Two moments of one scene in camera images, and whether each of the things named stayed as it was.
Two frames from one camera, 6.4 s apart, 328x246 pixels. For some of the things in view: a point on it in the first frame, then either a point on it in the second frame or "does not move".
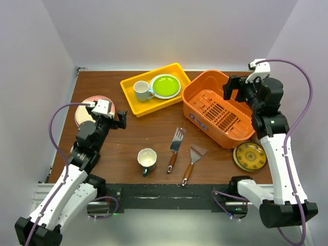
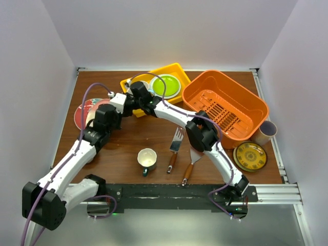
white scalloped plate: [165, 97] does not move
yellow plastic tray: [141, 108] does not move
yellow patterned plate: [249, 156] does not move
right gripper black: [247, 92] → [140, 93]
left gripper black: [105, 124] → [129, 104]
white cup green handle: [146, 158] does not move
